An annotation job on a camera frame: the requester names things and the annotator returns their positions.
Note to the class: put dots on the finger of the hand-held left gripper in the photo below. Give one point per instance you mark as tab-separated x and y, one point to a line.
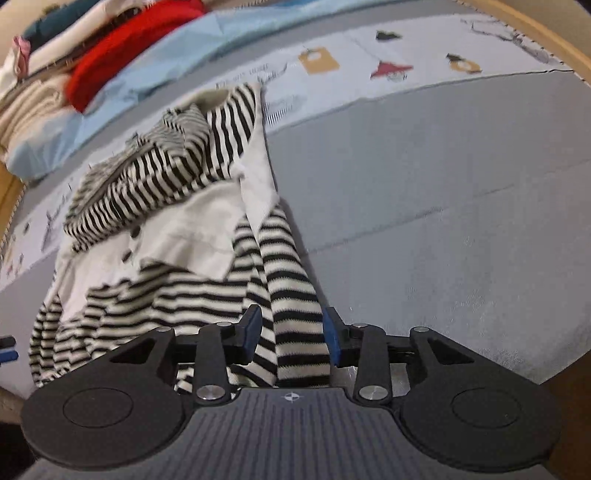
8	356
7	342

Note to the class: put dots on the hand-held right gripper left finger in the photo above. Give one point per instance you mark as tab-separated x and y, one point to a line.
251	334

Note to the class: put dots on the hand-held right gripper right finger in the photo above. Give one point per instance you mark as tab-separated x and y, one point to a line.
331	339

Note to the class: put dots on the black white striped hooded sweater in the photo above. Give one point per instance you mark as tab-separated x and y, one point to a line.
184	230

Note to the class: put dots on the grey bed sheet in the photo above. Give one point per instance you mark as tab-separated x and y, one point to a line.
438	207

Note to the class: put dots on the cream rolled blanket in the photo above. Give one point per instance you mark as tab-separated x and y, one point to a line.
32	110

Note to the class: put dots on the lamp printed bed sheet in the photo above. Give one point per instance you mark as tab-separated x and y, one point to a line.
415	60

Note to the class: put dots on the light blue sheet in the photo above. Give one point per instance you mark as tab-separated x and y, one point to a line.
184	50

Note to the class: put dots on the pink and white cloth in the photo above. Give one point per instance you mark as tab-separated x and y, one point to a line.
21	48

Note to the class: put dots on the red blanket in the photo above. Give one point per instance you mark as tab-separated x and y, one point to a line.
120	50

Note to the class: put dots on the teal shark plush toy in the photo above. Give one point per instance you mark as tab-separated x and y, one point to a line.
51	23

